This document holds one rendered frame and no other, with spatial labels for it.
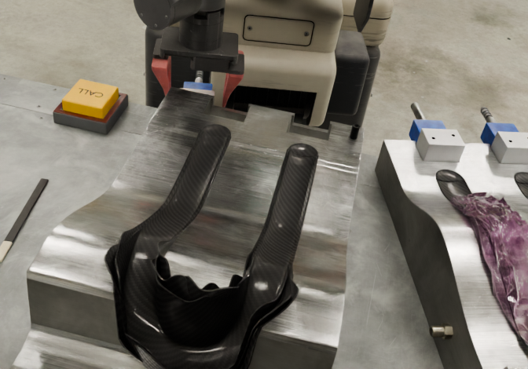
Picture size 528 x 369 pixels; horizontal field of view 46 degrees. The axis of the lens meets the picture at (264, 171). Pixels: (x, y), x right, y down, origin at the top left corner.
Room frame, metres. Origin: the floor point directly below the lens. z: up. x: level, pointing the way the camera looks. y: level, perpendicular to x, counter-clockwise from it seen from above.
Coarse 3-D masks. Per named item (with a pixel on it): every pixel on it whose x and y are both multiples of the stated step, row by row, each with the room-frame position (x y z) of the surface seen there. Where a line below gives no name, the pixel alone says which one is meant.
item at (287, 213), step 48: (192, 192) 0.51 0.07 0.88; (288, 192) 0.53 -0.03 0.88; (144, 240) 0.39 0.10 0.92; (288, 240) 0.45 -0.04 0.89; (144, 288) 0.35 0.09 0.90; (192, 288) 0.32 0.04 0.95; (240, 288) 0.34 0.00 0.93; (288, 288) 0.34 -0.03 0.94; (144, 336) 0.32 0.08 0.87; (192, 336) 0.31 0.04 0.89; (240, 336) 0.32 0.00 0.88
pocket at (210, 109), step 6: (210, 102) 0.68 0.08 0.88; (210, 108) 0.68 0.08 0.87; (216, 108) 0.68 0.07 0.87; (222, 108) 0.68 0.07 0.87; (228, 108) 0.68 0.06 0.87; (204, 114) 0.65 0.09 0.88; (210, 114) 0.68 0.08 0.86; (216, 114) 0.68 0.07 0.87; (222, 114) 0.68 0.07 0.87; (228, 114) 0.68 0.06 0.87; (234, 114) 0.67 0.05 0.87; (240, 114) 0.67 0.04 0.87; (246, 114) 0.68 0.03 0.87; (234, 120) 0.67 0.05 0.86; (240, 120) 0.67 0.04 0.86
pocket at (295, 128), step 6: (288, 126) 0.65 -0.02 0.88; (294, 126) 0.67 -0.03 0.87; (300, 126) 0.66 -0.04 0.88; (306, 126) 0.67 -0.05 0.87; (312, 126) 0.67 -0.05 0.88; (330, 126) 0.66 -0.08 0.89; (288, 132) 0.66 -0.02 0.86; (294, 132) 0.67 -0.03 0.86; (300, 132) 0.66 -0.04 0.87; (306, 132) 0.66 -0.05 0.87; (312, 132) 0.66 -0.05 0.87; (318, 132) 0.66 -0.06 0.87; (324, 132) 0.66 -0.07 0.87; (318, 138) 0.66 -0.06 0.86; (324, 138) 0.66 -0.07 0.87
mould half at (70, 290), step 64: (192, 128) 0.61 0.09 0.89; (256, 128) 0.63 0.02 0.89; (128, 192) 0.48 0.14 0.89; (256, 192) 0.51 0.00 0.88; (320, 192) 0.53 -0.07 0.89; (64, 256) 0.34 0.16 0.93; (192, 256) 0.36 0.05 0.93; (320, 256) 0.41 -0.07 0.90; (64, 320) 0.31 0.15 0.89; (320, 320) 0.31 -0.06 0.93
